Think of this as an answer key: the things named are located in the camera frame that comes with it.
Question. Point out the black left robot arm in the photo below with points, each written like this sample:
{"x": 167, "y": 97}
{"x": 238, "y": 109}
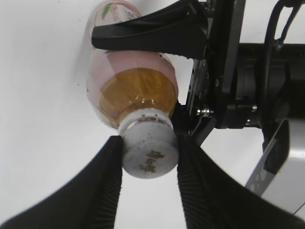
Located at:
{"x": 278, "y": 67}

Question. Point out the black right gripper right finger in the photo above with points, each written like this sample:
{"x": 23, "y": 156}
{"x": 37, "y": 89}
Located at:
{"x": 211, "y": 199}

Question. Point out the peach oolong tea bottle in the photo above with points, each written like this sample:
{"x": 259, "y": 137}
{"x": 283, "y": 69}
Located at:
{"x": 120, "y": 82}

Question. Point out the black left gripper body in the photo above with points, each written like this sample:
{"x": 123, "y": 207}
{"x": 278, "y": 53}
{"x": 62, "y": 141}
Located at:
{"x": 220, "y": 95}

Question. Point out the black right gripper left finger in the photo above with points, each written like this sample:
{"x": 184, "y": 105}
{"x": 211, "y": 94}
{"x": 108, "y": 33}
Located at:
{"x": 88, "y": 201}

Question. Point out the white bottle cap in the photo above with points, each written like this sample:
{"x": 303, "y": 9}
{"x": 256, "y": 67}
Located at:
{"x": 150, "y": 147}

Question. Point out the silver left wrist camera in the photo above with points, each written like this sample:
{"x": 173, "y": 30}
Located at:
{"x": 279, "y": 176}

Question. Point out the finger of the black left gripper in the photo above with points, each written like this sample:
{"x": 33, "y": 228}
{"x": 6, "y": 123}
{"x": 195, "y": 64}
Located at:
{"x": 179, "y": 29}
{"x": 198, "y": 126}

